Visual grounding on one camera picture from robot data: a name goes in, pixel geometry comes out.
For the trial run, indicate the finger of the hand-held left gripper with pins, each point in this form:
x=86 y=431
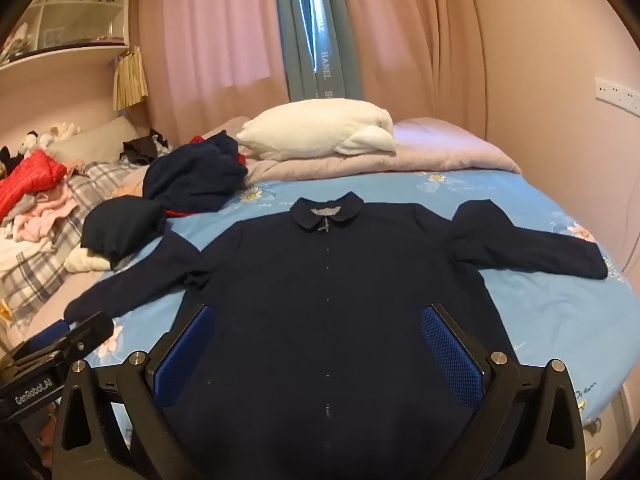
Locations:
x=50 y=334

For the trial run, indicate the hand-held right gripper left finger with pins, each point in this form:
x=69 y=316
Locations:
x=182 y=355

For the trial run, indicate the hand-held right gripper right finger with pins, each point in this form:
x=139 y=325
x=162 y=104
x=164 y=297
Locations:
x=450 y=355

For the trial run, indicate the navy collared shirt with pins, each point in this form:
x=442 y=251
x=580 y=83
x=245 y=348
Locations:
x=325 y=310

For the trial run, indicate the pink clothes pile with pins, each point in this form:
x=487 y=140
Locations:
x=40 y=217

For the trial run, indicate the pink bed sheet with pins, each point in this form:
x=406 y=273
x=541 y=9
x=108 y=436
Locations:
x=65 y=300

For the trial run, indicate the grey plaid blanket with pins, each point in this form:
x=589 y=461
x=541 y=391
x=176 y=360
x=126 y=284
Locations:
x=35 y=285

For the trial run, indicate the white folded cloth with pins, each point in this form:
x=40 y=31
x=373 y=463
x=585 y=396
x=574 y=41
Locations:
x=85 y=261

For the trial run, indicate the blue floral bed sheet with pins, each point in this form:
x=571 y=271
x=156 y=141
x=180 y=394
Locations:
x=525 y=320

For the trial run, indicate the folded navy garment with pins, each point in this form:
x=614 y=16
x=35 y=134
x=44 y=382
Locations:
x=120 y=225

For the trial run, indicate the red puffer jacket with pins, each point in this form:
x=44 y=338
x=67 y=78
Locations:
x=30 y=180

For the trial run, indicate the crumpled navy garment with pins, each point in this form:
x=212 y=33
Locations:
x=190 y=175

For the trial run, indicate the panda plush toy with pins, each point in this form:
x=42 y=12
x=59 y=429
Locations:
x=31 y=141

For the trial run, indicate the beige pillow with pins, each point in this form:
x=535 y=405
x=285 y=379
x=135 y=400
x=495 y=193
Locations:
x=95 y=142

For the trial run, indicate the lilac quilt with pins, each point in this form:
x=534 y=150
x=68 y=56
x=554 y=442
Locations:
x=440 y=155

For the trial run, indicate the cream plush toy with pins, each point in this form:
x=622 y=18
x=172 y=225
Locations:
x=60 y=132

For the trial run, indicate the dark brown garment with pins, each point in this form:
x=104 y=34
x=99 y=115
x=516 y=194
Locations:
x=142 y=149

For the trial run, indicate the white plush pillow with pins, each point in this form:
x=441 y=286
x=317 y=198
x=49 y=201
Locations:
x=310 y=130

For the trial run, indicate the straw fringe hanging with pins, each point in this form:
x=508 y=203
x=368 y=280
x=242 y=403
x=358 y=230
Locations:
x=130 y=80

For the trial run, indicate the pink curtain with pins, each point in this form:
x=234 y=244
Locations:
x=410 y=40
x=210 y=50

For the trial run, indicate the grey-blue curtain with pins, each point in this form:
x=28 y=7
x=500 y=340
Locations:
x=325 y=35

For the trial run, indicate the white wall shelf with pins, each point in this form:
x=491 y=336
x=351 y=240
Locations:
x=65 y=35

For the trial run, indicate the white wall socket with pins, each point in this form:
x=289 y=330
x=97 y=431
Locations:
x=617 y=94

